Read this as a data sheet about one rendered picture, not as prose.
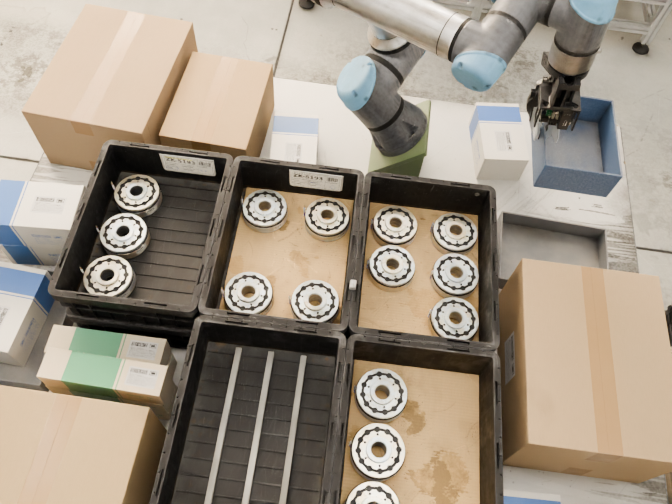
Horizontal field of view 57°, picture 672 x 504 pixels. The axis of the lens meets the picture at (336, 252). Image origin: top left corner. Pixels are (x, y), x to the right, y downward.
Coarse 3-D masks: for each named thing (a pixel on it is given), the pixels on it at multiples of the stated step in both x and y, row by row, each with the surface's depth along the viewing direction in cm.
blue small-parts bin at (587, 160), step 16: (592, 112) 131; (608, 112) 128; (544, 128) 122; (576, 128) 132; (592, 128) 132; (608, 128) 127; (544, 144) 120; (560, 144) 129; (576, 144) 130; (592, 144) 130; (608, 144) 126; (544, 160) 119; (560, 160) 127; (576, 160) 127; (592, 160) 128; (608, 160) 125; (544, 176) 120; (560, 176) 120; (576, 176) 119; (592, 176) 119; (608, 176) 118; (576, 192) 123; (592, 192) 123; (608, 192) 122
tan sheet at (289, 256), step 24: (288, 192) 148; (240, 216) 144; (288, 216) 145; (240, 240) 141; (264, 240) 141; (288, 240) 142; (312, 240) 142; (336, 240) 142; (240, 264) 138; (264, 264) 138; (288, 264) 139; (312, 264) 139; (336, 264) 139; (288, 288) 136; (336, 288) 136; (288, 312) 133
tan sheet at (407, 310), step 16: (416, 208) 148; (368, 224) 145; (368, 240) 143; (416, 240) 144; (368, 256) 141; (416, 256) 141; (432, 256) 142; (416, 272) 139; (368, 288) 137; (416, 288) 137; (432, 288) 137; (368, 304) 135; (384, 304) 135; (400, 304) 135; (416, 304) 135; (432, 304) 136; (368, 320) 133; (384, 320) 133; (400, 320) 133; (416, 320) 133
